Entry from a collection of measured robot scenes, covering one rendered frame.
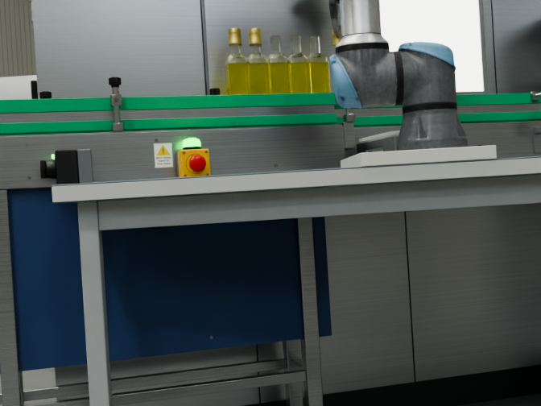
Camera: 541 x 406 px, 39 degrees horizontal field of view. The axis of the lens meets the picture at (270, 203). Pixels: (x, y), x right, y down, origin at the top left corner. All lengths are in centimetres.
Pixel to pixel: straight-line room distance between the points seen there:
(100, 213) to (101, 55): 72
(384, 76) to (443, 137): 18
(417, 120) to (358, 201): 21
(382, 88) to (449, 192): 26
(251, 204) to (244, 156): 37
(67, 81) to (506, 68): 138
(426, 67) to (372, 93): 12
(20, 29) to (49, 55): 1028
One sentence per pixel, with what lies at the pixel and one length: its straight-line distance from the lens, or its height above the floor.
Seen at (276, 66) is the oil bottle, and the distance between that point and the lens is 213.
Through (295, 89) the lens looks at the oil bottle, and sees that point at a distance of 213.
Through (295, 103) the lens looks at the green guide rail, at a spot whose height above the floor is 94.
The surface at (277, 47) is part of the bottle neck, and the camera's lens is 216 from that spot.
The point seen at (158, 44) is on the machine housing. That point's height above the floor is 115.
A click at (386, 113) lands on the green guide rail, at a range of 222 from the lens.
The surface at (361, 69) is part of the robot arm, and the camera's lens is 165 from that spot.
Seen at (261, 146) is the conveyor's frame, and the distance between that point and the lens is 196.
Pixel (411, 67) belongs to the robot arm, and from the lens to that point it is 167.
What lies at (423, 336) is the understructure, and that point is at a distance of 249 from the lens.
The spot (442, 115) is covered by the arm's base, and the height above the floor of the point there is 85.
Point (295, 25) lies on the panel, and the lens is 233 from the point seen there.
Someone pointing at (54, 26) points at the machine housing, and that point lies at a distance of 224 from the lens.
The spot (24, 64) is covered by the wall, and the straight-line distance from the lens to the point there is 1239.
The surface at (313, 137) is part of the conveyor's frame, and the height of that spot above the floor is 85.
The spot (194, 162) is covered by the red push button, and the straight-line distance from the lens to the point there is 181.
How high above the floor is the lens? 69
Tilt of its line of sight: level
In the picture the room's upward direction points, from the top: 3 degrees counter-clockwise
